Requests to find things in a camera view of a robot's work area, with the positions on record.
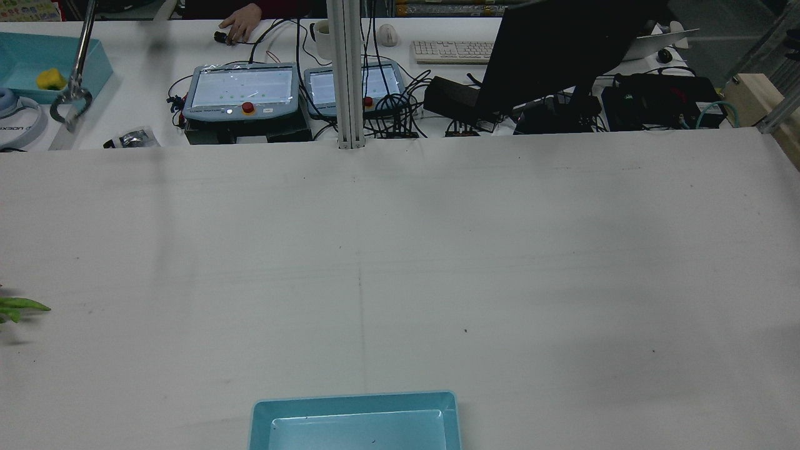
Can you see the large robot teach pendant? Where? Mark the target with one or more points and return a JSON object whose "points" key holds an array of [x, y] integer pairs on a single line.
{"points": [[244, 87]]}

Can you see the white mug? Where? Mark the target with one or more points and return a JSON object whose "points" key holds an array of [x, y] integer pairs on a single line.
{"points": [[323, 40]]}

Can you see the white computer keyboard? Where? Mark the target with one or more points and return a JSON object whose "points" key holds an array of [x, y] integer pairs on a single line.
{"points": [[450, 52]]}

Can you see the aluminium profile post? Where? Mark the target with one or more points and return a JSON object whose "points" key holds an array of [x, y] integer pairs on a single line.
{"points": [[347, 75]]}

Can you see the wooden block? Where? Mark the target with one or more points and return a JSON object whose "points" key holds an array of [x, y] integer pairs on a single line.
{"points": [[756, 94]]}

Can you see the aluminium frame corner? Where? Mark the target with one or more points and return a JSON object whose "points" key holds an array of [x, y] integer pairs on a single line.
{"points": [[781, 106]]}

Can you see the light blue storage bin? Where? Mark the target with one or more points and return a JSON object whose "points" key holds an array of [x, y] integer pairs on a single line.
{"points": [[19, 56]]}

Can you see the light blue plastic tray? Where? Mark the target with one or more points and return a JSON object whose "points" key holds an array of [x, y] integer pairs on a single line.
{"points": [[356, 431]]}

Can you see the metal reacher grabber tool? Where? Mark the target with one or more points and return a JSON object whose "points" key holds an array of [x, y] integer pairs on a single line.
{"points": [[80, 56]]}

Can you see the small robot teach pendant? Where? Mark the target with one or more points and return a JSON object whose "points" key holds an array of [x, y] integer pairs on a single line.
{"points": [[384, 81]]}

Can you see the person in red sweater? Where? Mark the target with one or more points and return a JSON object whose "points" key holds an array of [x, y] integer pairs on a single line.
{"points": [[244, 22]]}

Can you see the white computer mouse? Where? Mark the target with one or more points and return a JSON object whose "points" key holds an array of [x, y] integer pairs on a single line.
{"points": [[388, 35]]}

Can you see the black electronics box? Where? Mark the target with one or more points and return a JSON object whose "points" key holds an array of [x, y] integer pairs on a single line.
{"points": [[656, 100]]}

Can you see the clear plastic bag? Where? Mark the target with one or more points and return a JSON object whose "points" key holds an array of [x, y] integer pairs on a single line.
{"points": [[132, 138]]}

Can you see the colourful printed box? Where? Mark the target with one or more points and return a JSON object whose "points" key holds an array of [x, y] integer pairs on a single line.
{"points": [[28, 9]]}

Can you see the black box under pendant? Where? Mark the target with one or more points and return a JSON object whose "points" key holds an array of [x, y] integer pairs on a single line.
{"points": [[275, 132]]}

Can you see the black computer mouse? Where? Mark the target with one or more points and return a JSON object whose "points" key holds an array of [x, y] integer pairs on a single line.
{"points": [[665, 55]]}

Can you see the black computer monitor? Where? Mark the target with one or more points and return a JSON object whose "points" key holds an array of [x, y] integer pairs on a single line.
{"points": [[550, 50]]}

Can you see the pale blue headphones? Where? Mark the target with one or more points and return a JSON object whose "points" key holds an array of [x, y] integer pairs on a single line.
{"points": [[34, 128]]}

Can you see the pink dragon fruit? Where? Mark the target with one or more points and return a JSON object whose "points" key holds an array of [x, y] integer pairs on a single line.
{"points": [[22, 304]]}

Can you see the yellow toy pepper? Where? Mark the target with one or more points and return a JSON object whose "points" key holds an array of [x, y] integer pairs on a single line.
{"points": [[51, 79]]}

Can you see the white cardboard box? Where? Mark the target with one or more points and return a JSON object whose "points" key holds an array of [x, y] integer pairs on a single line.
{"points": [[70, 140]]}

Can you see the small black knob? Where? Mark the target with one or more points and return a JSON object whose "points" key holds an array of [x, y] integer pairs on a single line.
{"points": [[220, 37]]}

